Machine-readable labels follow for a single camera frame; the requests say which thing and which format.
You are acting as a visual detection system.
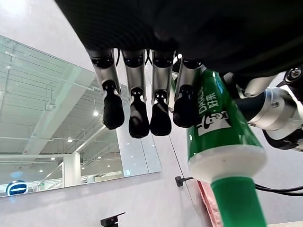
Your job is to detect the green toothpaste tube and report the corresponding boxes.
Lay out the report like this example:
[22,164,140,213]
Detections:
[171,63,269,227]

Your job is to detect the black cable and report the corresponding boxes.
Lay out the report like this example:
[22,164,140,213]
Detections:
[254,183,303,196]

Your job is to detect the pink towel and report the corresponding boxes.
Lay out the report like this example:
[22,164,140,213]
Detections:
[196,179,224,227]

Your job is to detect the wall mirror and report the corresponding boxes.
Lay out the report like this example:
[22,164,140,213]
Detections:
[0,35,163,198]

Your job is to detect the black faucet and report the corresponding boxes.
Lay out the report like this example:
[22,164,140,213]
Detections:
[100,212,126,227]

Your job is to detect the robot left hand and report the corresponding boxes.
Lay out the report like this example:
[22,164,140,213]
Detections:
[54,0,303,151]

